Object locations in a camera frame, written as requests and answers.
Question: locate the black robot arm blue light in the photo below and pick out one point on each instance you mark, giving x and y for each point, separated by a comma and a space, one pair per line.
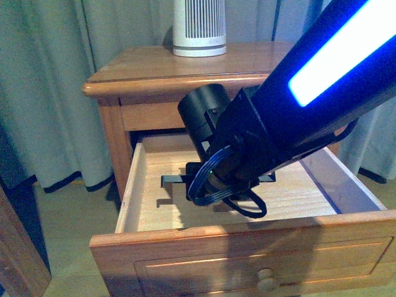
341, 68

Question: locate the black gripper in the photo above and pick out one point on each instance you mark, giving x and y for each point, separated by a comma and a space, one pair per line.
218, 179

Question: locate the wooden nightstand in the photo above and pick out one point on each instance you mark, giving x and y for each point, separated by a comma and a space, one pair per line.
139, 90

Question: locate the grey curtain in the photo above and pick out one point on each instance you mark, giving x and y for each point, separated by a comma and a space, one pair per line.
51, 131

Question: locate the wooden furniture at left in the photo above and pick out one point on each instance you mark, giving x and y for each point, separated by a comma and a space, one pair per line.
25, 268

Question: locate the wooden drawer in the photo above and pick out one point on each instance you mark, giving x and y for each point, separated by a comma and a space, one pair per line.
324, 231

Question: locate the white cylindrical air purifier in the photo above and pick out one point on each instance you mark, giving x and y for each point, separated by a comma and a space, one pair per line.
199, 28

